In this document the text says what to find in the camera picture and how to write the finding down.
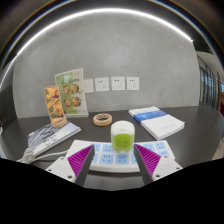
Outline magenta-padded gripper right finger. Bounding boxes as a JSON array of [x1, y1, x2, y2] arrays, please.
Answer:
[[133, 143, 184, 186]]

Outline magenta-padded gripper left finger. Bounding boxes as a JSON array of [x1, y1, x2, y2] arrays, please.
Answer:
[[45, 144, 96, 188]]

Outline green and white charger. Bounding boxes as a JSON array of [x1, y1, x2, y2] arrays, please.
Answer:
[[110, 120, 136, 154]]

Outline white booklet with blue band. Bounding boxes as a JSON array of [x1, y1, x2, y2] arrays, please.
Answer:
[[128, 105, 186, 141]]

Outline white power strip blue sockets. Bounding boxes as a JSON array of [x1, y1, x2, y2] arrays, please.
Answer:
[[65, 139, 176, 174]]

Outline beige tape roll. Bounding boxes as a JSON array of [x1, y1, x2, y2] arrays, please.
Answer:
[[92, 112, 113, 127]]

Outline orange menu sign wooden base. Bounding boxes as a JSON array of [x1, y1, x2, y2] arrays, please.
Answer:
[[43, 84, 68, 129]]

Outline green menu sign stand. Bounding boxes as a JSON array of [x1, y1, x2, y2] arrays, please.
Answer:
[[54, 68, 90, 118]]

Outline black-framed glass partition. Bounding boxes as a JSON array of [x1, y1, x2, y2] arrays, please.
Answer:
[[196, 54, 224, 111]]

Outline curved ceiling light strip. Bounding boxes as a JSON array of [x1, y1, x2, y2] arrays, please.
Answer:
[[0, 7, 194, 91]]

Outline white wall switch plate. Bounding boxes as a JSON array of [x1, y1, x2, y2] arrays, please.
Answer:
[[83, 78, 95, 94]]

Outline white wall socket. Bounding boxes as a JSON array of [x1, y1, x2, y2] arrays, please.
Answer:
[[110, 76, 126, 92], [126, 76, 140, 91], [94, 77, 110, 93]]

